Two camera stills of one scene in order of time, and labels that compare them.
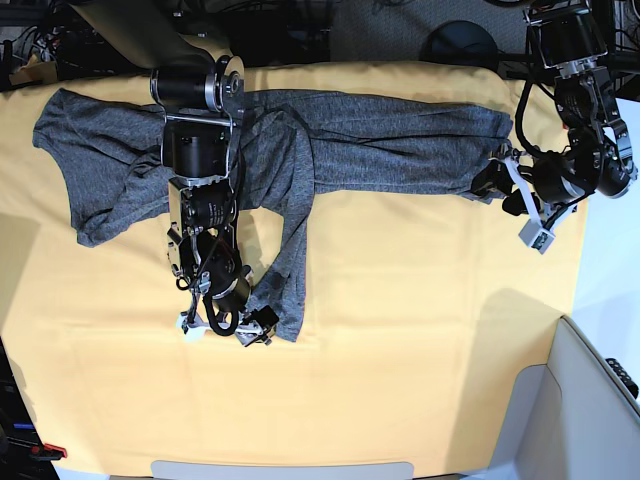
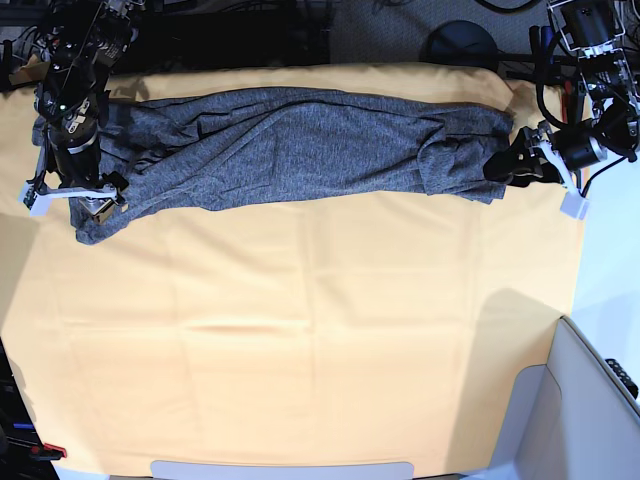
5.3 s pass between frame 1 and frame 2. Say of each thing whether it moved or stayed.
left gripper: moved
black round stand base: stayed
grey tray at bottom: stayed
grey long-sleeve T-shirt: moved
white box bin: stayed
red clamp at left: stayed
